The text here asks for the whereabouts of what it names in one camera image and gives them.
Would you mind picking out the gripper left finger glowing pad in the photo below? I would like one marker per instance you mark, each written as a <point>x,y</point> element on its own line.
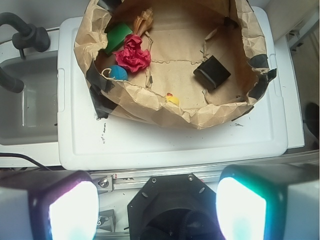
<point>63,205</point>

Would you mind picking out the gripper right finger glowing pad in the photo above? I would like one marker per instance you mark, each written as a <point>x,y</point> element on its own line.
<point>251,202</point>

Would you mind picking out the black box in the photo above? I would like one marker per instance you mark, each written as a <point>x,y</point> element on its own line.
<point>211,73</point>

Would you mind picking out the white plastic tray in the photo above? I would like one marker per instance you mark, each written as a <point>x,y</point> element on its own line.
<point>86,142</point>

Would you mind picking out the grey sink basin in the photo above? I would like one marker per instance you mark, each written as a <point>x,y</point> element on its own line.
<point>30,117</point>

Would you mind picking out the yellow rubber duck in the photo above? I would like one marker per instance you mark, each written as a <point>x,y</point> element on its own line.
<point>172,99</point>

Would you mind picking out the brown paper bag basket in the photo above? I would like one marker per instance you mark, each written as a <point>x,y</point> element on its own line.
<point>184,34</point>

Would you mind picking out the blue golf ball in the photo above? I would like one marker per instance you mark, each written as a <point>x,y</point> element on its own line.
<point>118,73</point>

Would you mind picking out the red crumpled paper flower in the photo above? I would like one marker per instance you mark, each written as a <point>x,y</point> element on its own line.
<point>132,58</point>

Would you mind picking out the black faucet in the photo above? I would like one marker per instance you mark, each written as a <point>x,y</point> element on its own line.
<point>27,36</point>

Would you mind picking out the green block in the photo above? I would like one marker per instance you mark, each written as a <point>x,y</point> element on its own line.
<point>116,37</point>

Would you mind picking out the brown spiral seashell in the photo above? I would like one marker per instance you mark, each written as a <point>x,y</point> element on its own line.
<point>143,22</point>

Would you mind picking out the metal corner bracket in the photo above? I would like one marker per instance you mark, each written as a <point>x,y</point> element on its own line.
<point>106,184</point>

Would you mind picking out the aluminium extrusion rail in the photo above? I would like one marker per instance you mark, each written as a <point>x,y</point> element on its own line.
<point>208,174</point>

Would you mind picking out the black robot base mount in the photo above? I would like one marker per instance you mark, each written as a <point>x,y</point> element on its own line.
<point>174,209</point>

